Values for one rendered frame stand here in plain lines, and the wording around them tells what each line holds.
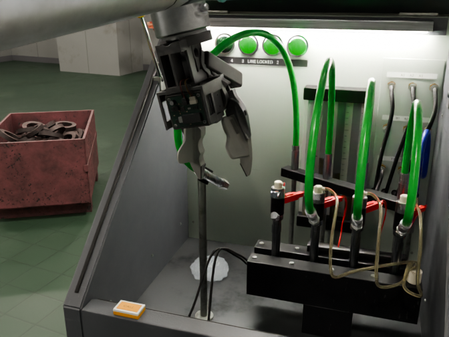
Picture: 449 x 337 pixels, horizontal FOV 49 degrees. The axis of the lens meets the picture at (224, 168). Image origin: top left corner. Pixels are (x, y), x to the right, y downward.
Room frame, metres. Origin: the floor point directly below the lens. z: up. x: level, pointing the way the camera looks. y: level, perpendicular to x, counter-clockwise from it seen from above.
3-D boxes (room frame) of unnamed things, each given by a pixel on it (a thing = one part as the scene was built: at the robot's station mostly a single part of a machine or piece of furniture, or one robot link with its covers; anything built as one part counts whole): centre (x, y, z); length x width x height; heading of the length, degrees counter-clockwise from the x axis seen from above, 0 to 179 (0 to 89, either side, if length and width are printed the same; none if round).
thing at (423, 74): (1.10, -0.42, 1.20); 0.13 x 0.03 x 0.31; 73
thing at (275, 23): (1.17, -0.19, 1.43); 0.54 x 0.03 x 0.02; 73
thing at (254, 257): (0.89, -0.22, 0.91); 0.34 x 0.10 x 0.15; 73
